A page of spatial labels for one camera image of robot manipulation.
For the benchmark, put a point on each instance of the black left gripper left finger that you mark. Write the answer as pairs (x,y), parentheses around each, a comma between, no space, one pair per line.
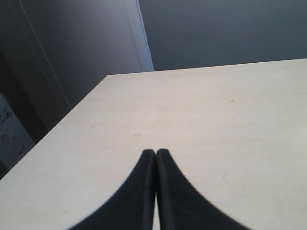
(131,207)

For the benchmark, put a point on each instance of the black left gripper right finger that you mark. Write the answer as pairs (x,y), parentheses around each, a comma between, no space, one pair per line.
(181,206)

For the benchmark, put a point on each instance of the white labelled cabinet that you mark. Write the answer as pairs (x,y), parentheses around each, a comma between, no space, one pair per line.
(15,142)

